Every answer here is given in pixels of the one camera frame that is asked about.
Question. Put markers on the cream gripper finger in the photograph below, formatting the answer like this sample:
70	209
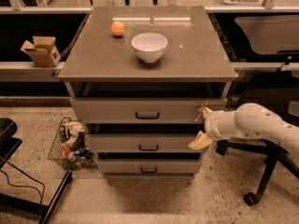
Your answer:
204	111
201	141

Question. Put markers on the grey top drawer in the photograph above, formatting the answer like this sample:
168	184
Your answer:
143	110

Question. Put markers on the grey drawer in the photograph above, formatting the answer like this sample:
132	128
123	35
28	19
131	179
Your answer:
125	143
143	110
149	167

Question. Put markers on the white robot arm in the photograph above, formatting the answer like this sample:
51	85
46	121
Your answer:
249	121

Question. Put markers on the grey drawer cabinet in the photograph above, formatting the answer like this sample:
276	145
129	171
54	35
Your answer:
137	78

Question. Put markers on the grey middle drawer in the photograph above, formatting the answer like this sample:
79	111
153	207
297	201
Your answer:
125	143

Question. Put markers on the grey bottom drawer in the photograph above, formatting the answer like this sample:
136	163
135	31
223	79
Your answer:
149	167

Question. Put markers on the black office chair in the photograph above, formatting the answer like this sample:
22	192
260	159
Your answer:
275	91

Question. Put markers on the white ceramic bowl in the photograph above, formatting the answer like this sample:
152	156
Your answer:
149	47

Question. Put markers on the orange fruit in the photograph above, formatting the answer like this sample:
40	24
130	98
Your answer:
117	28

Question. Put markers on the open cardboard box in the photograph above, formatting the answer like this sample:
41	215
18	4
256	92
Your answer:
42	51

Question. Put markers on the wire basket with items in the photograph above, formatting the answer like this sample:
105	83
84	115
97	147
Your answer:
69	149

